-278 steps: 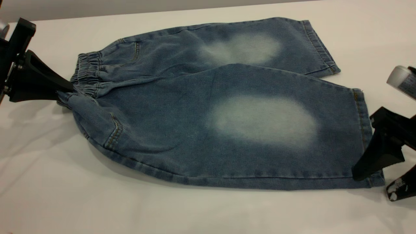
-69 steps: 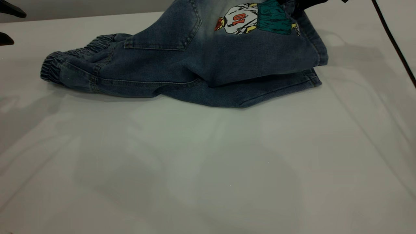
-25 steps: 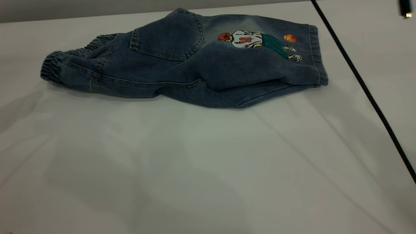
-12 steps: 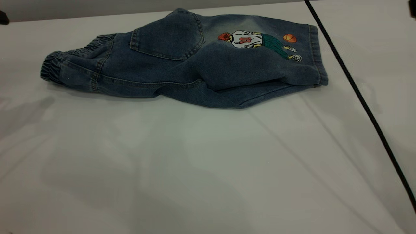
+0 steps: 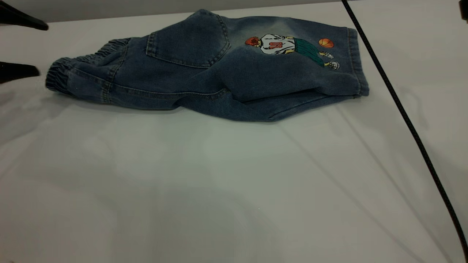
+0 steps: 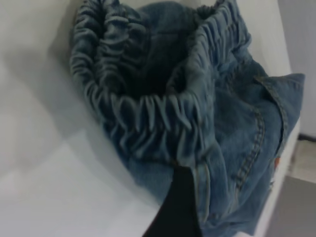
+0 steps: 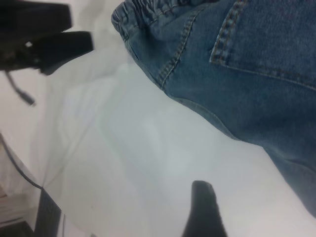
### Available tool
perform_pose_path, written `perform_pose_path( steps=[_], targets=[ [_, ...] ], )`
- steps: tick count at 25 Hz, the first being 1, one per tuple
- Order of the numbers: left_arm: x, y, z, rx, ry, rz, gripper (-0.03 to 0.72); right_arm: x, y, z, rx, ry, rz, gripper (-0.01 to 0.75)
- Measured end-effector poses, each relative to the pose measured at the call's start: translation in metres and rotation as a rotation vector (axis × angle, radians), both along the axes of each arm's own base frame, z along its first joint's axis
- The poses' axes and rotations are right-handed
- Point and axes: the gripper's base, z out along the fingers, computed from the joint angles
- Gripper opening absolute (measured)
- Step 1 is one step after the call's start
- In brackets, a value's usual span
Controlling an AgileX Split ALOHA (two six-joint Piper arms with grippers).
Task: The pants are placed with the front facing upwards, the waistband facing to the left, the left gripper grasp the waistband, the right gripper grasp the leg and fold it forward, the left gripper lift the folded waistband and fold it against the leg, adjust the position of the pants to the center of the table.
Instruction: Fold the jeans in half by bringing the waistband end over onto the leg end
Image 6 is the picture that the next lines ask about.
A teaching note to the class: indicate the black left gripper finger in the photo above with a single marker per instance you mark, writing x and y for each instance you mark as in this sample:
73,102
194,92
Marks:
175,209

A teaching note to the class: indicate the blue denim pants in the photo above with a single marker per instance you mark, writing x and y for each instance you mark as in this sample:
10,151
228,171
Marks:
234,123

